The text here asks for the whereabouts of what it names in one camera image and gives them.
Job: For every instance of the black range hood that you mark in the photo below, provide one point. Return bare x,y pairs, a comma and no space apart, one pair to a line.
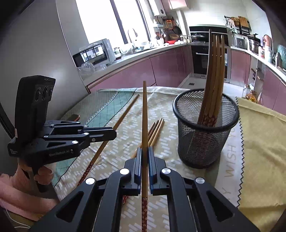
206,28

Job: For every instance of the black built-in oven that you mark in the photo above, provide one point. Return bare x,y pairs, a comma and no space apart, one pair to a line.
200,60

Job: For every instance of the left pink sleeve forearm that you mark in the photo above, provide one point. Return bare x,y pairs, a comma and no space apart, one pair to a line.
17,197

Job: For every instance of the black mesh utensil holder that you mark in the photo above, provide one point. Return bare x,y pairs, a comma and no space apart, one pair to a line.
206,129

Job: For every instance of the silver rice cooker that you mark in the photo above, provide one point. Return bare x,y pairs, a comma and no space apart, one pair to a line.
240,42

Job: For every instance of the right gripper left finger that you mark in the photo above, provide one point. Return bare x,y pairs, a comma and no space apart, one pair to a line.
95,205

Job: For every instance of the wooden chopstick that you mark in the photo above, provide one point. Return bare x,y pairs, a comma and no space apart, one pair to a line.
144,159

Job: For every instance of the yellow cooking oil bottle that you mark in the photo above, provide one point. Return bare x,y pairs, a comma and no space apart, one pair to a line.
251,96

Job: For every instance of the wok with lid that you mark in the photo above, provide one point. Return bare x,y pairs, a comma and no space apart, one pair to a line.
198,38

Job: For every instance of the black wall rack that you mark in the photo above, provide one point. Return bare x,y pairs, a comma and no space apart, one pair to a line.
239,25

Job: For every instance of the yellow cloth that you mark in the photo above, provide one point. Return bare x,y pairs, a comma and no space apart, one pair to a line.
262,194

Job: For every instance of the white microwave oven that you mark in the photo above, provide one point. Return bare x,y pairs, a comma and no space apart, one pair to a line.
97,53

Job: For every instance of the kitchen window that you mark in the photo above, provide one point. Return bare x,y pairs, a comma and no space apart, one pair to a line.
121,22

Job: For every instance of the steel stock pot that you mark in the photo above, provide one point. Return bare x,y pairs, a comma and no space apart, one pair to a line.
254,45

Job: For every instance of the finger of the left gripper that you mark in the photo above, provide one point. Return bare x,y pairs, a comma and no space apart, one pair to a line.
102,137
99,131

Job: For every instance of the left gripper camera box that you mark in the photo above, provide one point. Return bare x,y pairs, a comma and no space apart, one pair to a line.
33,95

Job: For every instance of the pink kitchen cabinets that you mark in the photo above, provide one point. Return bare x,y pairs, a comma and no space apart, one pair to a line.
171,67

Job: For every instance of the long chopstick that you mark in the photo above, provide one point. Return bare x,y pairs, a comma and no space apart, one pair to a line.
103,145

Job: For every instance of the left hand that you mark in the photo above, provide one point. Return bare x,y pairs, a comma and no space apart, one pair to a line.
42,178

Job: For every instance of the pink thermos jug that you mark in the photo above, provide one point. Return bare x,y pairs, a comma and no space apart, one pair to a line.
267,43

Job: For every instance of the patterned beige tablecloth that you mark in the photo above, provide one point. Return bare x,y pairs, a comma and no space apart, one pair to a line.
219,162

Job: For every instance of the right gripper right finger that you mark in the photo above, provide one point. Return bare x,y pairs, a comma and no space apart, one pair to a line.
194,205

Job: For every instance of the teal plastic bag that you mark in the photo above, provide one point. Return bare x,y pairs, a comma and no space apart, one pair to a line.
282,51

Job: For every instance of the white water heater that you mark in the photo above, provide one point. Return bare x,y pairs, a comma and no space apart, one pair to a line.
157,8

